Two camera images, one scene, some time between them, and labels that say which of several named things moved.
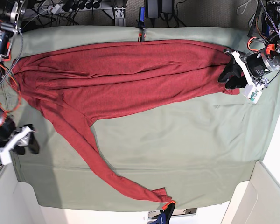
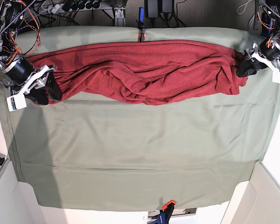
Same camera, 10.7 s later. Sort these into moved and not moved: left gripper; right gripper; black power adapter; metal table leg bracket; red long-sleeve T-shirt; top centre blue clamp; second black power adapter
Moved: right gripper; left gripper; red long-sleeve T-shirt
Not moved: metal table leg bracket; second black power adapter; top centre blue clamp; black power adapter
